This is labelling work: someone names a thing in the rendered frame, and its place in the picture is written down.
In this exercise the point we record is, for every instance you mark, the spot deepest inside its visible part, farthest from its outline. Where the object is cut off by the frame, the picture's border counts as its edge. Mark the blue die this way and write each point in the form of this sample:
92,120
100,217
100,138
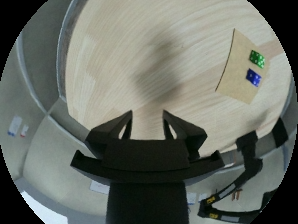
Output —
254,77

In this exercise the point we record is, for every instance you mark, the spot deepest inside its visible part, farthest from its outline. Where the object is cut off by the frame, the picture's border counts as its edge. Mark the green die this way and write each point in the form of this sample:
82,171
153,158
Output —
258,59

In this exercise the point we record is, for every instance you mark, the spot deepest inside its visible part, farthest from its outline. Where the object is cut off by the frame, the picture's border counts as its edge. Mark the beige mat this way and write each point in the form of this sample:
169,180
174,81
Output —
234,82

